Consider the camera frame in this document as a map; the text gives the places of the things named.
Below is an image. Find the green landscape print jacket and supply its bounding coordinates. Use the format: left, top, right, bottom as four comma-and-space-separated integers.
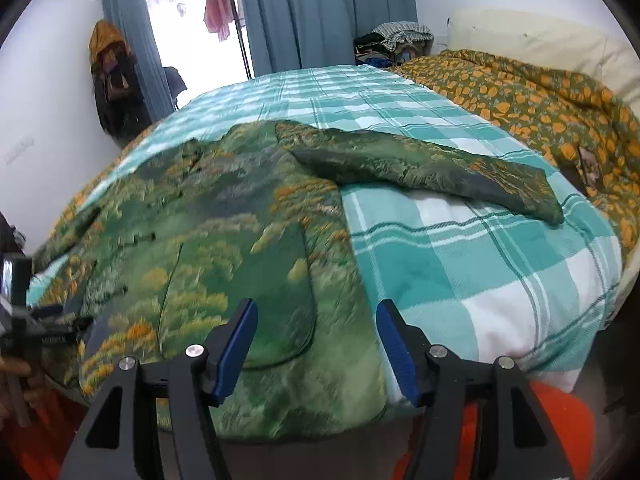
34, 120, 563, 441

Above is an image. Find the coat rack with clothes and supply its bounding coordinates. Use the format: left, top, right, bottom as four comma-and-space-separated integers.
89, 20, 152, 148

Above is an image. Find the pile of clothes by bed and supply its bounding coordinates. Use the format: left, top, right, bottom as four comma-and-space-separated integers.
354, 21, 434, 68

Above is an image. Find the person's left hand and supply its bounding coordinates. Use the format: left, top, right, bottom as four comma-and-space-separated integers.
0, 356, 48, 426

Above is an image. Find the teal plaid bed sheet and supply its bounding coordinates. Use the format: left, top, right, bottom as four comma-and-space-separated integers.
27, 63, 624, 406

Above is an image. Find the orange fleece garment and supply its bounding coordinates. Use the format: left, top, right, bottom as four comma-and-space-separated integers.
393, 362, 594, 479

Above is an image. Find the smartphone on quilt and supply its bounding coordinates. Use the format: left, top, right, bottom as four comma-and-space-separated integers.
578, 146, 602, 191

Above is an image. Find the orange floral green quilt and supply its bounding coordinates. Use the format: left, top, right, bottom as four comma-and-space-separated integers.
392, 50, 639, 259

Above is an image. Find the blue curtain left panel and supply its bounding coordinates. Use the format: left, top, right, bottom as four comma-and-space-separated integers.
101, 0, 176, 122

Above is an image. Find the blue curtain panel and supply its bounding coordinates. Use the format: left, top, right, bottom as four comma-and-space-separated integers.
101, 0, 176, 122
242, 0, 416, 76

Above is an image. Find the cream padded headboard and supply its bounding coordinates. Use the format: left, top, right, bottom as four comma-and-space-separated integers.
447, 8, 639, 113

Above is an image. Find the pink hanging garment outside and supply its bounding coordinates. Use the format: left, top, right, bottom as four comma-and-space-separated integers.
204, 0, 234, 41

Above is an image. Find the blue curtain right panel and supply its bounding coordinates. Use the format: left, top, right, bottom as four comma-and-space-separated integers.
242, 0, 416, 76

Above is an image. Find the white wall switch plate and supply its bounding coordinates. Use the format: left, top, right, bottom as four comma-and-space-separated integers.
3, 136, 35, 166

